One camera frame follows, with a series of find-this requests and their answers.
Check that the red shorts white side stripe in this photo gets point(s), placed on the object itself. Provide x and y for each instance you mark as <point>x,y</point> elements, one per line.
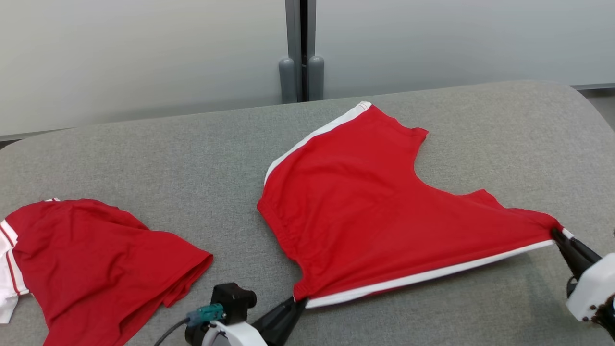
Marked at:
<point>365,202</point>

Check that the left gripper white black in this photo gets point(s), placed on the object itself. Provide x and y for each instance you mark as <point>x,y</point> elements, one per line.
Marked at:
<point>235,336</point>

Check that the red jersey white sleeves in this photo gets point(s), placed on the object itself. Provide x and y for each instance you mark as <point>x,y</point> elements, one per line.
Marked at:
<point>96,264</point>

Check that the grey fabric sofa cushion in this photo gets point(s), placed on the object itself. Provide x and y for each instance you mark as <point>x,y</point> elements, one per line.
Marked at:
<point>192,168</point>

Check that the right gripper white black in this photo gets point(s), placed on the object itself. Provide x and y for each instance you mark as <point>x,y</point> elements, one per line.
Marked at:
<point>593,288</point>

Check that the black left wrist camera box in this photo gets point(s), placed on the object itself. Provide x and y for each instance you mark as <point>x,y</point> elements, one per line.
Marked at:
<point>233,298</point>

